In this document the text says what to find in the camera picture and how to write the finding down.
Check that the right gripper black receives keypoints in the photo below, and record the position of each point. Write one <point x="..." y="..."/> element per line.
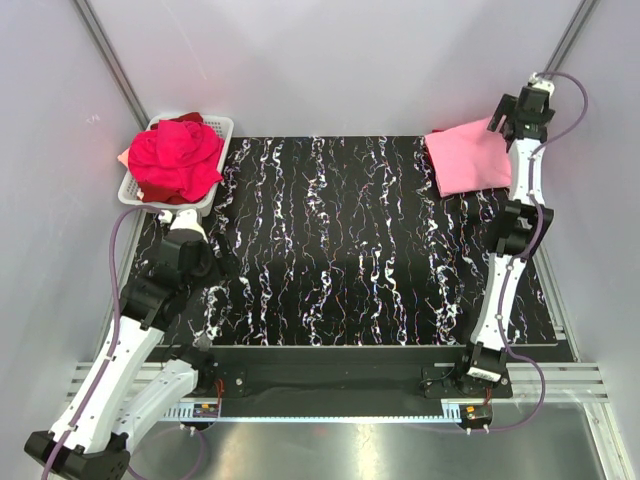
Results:
<point x="503" y="107"/>

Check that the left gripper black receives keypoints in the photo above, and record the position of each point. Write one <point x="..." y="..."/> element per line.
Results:
<point x="228" y="256"/>

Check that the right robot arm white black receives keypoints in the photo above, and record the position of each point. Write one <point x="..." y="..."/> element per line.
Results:
<point x="514" y="236"/>

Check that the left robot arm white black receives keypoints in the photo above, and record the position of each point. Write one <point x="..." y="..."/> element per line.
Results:
<point x="95" y="436"/>

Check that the crumpled magenta t shirt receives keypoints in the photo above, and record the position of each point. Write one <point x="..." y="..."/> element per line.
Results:
<point x="176" y="162"/>

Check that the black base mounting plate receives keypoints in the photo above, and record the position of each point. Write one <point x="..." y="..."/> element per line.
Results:
<point x="324" y="382"/>

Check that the white plastic basket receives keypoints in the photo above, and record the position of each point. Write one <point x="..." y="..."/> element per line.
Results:
<point x="128" y="190"/>

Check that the light pink t shirt in basket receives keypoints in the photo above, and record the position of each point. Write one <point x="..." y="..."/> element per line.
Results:
<point x="124" y="157"/>

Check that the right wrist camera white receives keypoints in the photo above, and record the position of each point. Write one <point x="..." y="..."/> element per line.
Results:
<point x="536" y="81"/>

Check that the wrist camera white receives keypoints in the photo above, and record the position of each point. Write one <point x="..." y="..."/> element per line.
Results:
<point x="536" y="81"/>
<point x="184" y="227"/>

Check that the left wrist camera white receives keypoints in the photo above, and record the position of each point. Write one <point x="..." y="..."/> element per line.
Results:
<point x="184" y="227"/>

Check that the aluminium rail front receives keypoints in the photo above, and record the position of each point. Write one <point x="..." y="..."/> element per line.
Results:
<point x="531" y="391"/>

